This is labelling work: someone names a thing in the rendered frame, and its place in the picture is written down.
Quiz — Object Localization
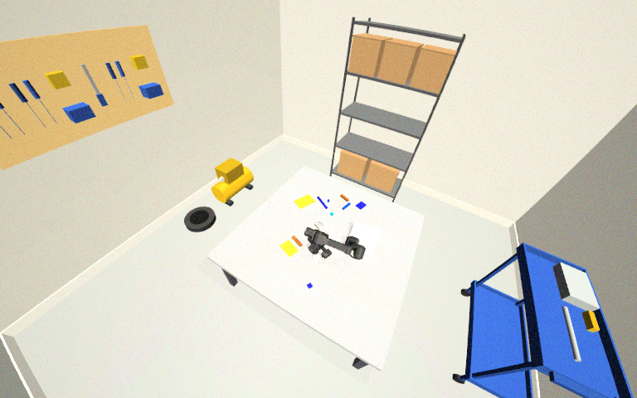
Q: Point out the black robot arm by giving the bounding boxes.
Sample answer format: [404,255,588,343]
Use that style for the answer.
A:
[304,227,366,260]

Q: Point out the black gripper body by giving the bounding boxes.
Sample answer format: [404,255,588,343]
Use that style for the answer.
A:
[308,237,332,259]

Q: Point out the yellow flat plate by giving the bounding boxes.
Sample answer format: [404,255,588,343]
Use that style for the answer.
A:
[294,195,315,209]
[280,240,298,256]

